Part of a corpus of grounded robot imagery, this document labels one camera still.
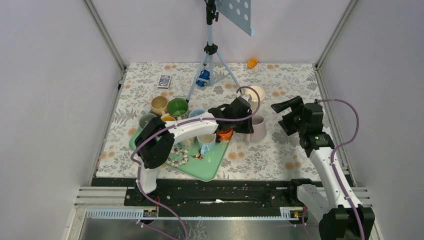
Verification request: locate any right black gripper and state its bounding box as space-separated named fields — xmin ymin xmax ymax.
xmin=271 ymin=96 xmax=307 ymax=136

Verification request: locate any cream ribbed mug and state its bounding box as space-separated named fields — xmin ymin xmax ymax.
xmin=245 ymin=85 xmax=266 ymax=111

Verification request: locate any lilac mug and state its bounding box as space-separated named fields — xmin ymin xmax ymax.
xmin=246 ymin=115 xmax=267 ymax=142

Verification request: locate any orange mug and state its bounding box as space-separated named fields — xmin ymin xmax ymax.
xmin=216 ymin=128 xmax=234 ymax=143

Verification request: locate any light blue ribbed mug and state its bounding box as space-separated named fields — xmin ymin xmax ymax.
xmin=188 ymin=109 xmax=205 ymax=118

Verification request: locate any light blue faceted mug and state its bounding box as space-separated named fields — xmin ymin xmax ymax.
xmin=196 ymin=133 xmax=217 ymax=156

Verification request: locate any cream mug green inside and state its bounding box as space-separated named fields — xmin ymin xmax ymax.
xmin=167 ymin=98 xmax=189 ymax=120

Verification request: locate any blue butterfly mug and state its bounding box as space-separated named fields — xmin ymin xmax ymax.
xmin=160 ymin=115 xmax=176 ymax=122

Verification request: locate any beige mug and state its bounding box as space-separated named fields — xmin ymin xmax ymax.
xmin=150 ymin=96 xmax=169 ymax=117

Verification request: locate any grey blue mug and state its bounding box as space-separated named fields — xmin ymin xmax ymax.
xmin=138 ymin=113 xmax=157 ymax=129

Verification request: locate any seahorse pattern mug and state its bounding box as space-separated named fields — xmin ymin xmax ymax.
xmin=179 ymin=137 xmax=196 ymax=150

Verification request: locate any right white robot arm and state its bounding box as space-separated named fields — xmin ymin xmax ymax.
xmin=271 ymin=96 xmax=375 ymax=240

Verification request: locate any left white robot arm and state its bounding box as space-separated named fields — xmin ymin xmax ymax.
xmin=131 ymin=96 xmax=258 ymax=206

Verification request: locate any orange toy block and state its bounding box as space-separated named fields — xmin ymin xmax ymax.
xmin=247 ymin=58 xmax=259 ymax=69

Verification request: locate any blue toy car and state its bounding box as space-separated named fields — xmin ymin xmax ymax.
xmin=196 ymin=69 xmax=210 ymax=87

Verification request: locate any floral tablecloth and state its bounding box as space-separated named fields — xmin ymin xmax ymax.
xmin=95 ymin=62 xmax=321 ymax=181

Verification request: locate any blue tripod stand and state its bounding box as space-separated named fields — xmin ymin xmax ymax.
xmin=185 ymin=0 xmax=241 ymax=103

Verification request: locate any green floral tray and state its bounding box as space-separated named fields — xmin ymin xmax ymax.
xmin=128 ymin=127 xmax=233 ymax=182

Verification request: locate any playing card deck box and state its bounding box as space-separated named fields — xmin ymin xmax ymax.
xmin=157 ymin=74 xmax=172 ymax=89

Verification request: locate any perforated blue calibration plate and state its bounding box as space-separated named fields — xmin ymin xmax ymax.
xmin=215 ymin=0 xmax=256 ymax=37

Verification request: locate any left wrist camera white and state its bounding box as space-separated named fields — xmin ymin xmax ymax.
xmin=239 ymin=94 xmax=252 ymax=103

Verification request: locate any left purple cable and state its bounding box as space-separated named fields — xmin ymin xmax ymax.
xmin=130 ymin=86 xmax=262 ymax=200

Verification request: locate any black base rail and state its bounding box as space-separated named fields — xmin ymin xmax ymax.
xmin=124 ymin=179 xmax=304 ymax=218

